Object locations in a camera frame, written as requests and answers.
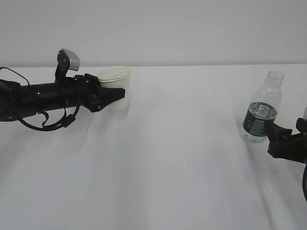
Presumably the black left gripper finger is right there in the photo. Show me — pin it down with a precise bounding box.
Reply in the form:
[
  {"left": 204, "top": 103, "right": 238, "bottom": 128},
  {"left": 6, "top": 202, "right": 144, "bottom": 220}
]
[
  {"left": 84, "top": 73, "right": 101, "bottom": 88},
  {"left": 97, "top": 87, "right": 126, "bottom": 110}
]

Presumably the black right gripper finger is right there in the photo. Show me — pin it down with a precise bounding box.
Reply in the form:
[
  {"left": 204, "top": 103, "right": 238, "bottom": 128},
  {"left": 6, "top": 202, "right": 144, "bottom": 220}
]
[
  {"left": 296, "top": 118, "right": 307, "bottom": 132},
  {"left": 264, "top": 122, "right": 293, "bottom": 144}
]

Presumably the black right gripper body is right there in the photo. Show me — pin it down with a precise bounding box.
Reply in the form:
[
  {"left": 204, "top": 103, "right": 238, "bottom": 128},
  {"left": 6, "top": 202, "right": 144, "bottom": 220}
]
[{"left": 268, "top": 133, "right": 307, "bottom": 164}]

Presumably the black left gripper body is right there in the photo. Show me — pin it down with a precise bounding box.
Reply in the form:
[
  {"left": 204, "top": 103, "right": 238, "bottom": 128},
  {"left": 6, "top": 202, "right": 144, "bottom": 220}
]
[{"left": 55, "top": 75, "right": 101, "bottom": 112}]

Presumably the white paper cup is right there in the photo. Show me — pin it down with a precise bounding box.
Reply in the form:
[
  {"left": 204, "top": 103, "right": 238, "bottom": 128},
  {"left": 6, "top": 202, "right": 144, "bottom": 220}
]
[{"left": 97, "top": 66, "right": 131, "bottom": 109}]

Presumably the clear water bottle green label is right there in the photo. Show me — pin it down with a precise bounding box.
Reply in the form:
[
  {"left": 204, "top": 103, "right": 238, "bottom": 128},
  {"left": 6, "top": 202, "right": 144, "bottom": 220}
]
[{"left": 240, "top": 70, "right": 284, "bottom": 143}]

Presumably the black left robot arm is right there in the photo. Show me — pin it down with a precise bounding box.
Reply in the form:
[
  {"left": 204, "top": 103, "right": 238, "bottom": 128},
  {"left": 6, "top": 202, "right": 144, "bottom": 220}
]
[{"left": 0, "top": 74, "right": 125, "bottom": 122}]

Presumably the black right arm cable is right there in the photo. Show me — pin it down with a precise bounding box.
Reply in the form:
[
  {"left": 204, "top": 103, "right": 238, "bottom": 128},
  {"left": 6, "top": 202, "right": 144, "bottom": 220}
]
[{"left": 302, "top": 162, "right": 307, "bottom": 202}]

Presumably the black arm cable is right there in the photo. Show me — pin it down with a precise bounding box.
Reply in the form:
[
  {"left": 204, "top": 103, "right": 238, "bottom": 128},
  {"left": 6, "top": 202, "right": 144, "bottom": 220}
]
[
  {"left": 0, "top": 67, "right": 81, "bottom": 132},
  {"left": 302, "top": 162, "right": 307, "bottom": 202}
]

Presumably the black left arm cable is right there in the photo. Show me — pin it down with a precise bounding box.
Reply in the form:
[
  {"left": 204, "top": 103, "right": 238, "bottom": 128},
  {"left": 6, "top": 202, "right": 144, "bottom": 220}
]
[{"left": 0, "top": 67, "right": 81, "bottom": 132}]

